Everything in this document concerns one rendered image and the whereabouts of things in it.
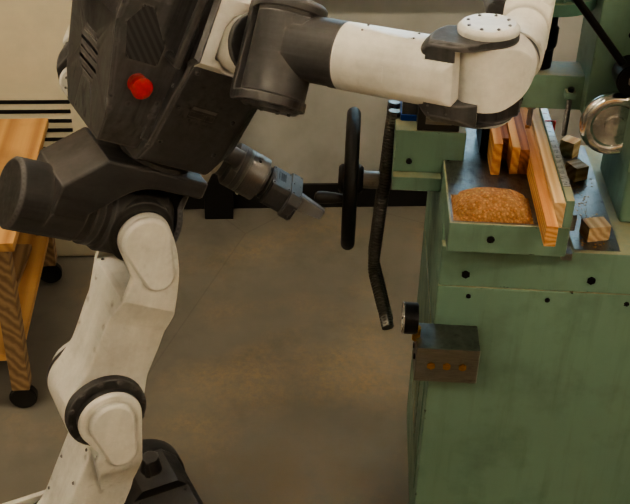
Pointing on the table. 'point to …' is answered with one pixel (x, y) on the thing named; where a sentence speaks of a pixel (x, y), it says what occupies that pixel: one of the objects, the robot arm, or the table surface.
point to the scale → (555, 148)
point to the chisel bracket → (538, 91)
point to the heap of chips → (491, 206)
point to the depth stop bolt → (567, 107)
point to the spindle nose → (551, 44)
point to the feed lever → (626, 72)
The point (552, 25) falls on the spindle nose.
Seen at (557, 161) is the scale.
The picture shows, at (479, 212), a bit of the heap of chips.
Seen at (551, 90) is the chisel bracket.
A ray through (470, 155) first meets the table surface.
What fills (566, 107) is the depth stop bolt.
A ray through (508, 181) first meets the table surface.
